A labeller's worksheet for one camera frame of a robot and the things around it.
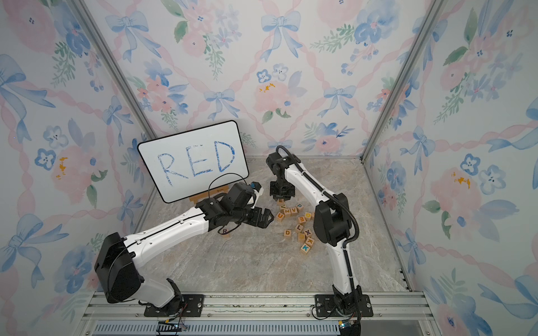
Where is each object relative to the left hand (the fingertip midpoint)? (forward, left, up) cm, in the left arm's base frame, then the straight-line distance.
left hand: (267, 214), depth 78 cm
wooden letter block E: (+9, -6, -7) cm, 13 cm away
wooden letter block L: (+1, -14, -14) cm, 20 cm away
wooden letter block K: (-7, -15, -15) cm, 23 cm away
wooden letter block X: (0, -17, -15) cm, 23 cm away
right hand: (+13, -5, -7) cm, 15 cm away
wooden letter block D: (-1, -9, -15) cm, 17 cm away
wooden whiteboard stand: (+19, +25, -12) cm, 34 cm away
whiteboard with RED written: (+24, +34, +2) cm, 42 cm away
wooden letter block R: (-2, +18, -16) cm, 24 cm away
